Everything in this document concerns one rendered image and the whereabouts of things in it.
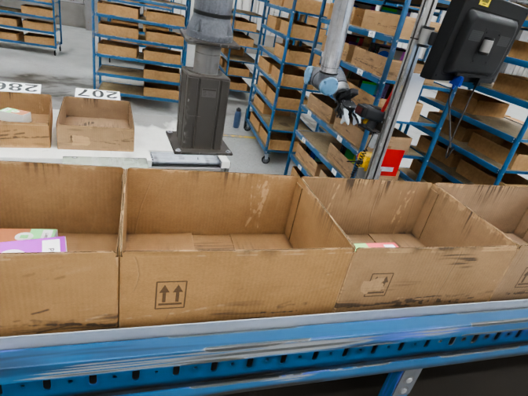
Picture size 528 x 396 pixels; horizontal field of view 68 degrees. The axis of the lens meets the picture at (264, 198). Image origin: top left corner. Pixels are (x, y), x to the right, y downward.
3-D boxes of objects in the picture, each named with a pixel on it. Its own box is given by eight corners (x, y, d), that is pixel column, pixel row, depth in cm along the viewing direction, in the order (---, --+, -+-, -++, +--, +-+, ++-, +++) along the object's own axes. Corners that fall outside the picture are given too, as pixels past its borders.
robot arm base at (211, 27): (183, 28, 165) (185, 3, 160) (226, 35, 171) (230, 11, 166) (189, 38, 150) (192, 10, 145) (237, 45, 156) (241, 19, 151)
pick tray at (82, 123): (130, 121, 192) (130, 100, 187) (134, 152, 161) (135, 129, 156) (64, 117, 181) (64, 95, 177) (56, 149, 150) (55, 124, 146)
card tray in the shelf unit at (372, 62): (350, 63, 235) (354, 45, 230) (392, 70, 244) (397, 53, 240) (384, 78, 201) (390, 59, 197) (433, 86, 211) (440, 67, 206)
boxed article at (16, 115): (23, 126, 163) (22, 115, 161) (0, 121, 163) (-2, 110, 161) (31, 122, 168) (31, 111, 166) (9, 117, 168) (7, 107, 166)
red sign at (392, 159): (394, 176, 180) (404, 150, 174) (396, 177, 179) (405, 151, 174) (364, 174, 175) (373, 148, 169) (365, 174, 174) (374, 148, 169)
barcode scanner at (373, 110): (347, 123, 166) (357, 100, 162) (370, 130, 170) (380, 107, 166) (354, 129, 160) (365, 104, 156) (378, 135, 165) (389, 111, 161)
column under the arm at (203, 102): (165, 132, 187) (170, 61, 172) (218, 134, 197) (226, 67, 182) (174, 154, 166) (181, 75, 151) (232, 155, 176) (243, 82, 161)
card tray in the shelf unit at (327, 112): (306, 105, 292) (309, 92, 287) (342, 109, 302) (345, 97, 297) (328, 123, 258) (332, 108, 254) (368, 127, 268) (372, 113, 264)
